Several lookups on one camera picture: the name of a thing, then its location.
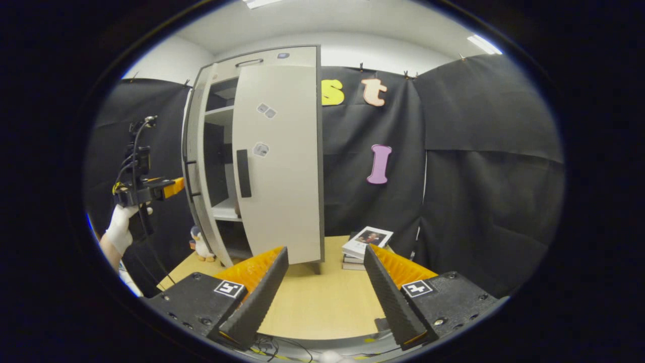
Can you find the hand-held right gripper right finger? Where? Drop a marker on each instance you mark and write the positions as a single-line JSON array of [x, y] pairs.
[[390, 297]]

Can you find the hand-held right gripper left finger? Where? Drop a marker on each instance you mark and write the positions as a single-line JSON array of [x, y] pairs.
[[262, 295]]

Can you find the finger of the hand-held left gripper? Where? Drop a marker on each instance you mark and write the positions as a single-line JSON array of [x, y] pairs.
[[174, 187]]

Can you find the white cabinet door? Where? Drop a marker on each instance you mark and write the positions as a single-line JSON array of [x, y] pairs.
[[287, 176], [197, 151]]

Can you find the white shoe cabinet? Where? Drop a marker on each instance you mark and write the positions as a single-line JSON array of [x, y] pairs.
[[277, 55]]

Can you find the white cabinet drawer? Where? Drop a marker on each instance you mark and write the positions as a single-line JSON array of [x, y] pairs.
[[272, 56]]

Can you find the grey book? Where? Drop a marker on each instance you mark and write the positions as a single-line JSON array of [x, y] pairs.
[[352, 266], [352, 259]]

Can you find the black backdrop cloth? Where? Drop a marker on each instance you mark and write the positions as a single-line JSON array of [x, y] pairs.
[[484, 176], [106, 146]]

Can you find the white cover book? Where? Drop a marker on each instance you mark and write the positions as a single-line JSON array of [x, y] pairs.
[[365, 239]]

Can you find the small penguin toy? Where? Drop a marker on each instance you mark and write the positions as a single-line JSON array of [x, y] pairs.
[[201, 247]]

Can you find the long ceiling light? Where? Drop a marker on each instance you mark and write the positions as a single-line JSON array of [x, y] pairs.
[[259, 3], [484, 44]]

